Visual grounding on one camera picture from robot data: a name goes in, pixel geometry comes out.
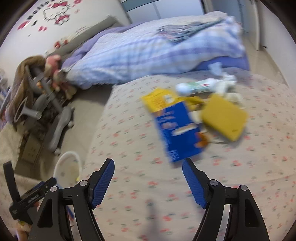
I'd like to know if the blue cardboard box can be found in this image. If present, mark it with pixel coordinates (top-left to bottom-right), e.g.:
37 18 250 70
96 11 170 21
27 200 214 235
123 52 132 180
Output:
154 102 204 162

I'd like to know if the yellow snack bag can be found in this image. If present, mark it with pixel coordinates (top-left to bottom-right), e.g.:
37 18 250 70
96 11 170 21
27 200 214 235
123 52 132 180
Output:
141 88 205 113

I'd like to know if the white trash bin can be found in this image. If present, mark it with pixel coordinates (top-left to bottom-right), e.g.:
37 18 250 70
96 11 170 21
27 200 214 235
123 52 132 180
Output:
53 151 83 189

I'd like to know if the cherry print bed sheet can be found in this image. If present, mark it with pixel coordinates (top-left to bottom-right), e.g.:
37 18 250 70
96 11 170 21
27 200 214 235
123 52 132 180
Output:
81 68 295 240

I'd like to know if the yellow sponge block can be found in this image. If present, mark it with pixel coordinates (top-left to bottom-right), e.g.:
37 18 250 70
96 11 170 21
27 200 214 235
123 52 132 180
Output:
200 94 248 142

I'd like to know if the brown plush blanket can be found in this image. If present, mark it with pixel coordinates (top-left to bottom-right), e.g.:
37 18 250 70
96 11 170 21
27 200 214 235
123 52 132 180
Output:
5 55 46 127

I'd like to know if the crumpled white paper wrapper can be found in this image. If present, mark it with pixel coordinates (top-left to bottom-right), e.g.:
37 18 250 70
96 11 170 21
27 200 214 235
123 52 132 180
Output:
214 72 245 109

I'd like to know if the white green-label bottle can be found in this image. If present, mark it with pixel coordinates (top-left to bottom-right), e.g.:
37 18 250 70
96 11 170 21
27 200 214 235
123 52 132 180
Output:
175 78 220 96

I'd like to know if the pink plush monkey toy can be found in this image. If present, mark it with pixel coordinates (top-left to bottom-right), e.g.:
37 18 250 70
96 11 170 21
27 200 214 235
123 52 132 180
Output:
44 55 77 100

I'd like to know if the crumpled white tissue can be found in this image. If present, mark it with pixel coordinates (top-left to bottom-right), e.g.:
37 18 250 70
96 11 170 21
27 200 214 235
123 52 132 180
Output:
208 62 223 76

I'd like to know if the purple blanket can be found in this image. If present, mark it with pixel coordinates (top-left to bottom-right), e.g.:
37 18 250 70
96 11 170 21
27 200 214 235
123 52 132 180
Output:
62 22 250 70

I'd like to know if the small red white plush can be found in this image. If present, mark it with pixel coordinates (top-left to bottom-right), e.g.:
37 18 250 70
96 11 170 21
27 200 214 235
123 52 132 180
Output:
54 38 68 49

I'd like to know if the white wardrobe door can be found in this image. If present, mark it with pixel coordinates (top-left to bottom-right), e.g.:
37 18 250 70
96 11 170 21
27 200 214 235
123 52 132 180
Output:
245 0 260 51

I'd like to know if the blue plaid quilt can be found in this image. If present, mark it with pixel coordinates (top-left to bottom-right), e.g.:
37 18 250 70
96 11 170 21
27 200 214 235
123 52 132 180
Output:
62 11 245 89

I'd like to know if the grey striped cloth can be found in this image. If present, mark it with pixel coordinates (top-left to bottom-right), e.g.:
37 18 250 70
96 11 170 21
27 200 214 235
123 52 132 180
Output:
157 18 224 45

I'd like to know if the grey long pillow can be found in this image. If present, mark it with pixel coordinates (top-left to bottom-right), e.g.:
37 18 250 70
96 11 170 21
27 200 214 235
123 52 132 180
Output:
46 16 123 58

